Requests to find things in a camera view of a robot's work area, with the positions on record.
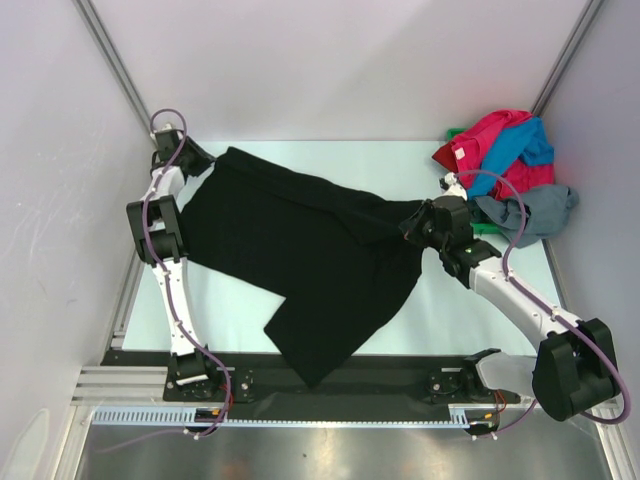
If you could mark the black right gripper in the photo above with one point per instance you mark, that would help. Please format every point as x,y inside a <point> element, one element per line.
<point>411,227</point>

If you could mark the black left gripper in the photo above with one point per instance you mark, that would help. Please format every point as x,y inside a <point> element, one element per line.
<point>203,158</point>

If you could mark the black t shirt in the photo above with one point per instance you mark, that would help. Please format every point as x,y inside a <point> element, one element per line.
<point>335,255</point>

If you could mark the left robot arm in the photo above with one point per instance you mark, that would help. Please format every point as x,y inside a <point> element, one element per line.
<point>160,243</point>

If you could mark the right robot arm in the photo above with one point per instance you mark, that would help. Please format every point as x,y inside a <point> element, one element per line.
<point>575,370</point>

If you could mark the green plastic bin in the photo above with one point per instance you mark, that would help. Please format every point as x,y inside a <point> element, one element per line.
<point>481,223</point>

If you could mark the pink t shirt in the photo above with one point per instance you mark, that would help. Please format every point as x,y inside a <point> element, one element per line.
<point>475,141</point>

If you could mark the grey t shirt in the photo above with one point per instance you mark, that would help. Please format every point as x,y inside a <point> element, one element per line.
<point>547,213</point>

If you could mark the blue t shirt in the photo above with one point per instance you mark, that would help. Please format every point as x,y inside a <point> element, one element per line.
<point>520,154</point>

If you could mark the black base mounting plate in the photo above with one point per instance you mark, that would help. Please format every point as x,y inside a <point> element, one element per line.
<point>366,389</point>

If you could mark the left aluminium corner post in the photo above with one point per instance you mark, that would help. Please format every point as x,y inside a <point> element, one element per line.
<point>115,63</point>

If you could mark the aluminium corner post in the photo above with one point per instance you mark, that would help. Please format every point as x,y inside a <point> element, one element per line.
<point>115,63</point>
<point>586,21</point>

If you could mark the aluminium frame rail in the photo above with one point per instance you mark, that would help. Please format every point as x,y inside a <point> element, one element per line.
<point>148,386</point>

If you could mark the right aluminium corner post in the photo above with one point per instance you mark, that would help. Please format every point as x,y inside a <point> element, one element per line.
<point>586,21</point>

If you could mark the white slotted cable duct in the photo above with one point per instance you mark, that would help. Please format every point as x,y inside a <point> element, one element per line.
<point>191,417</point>

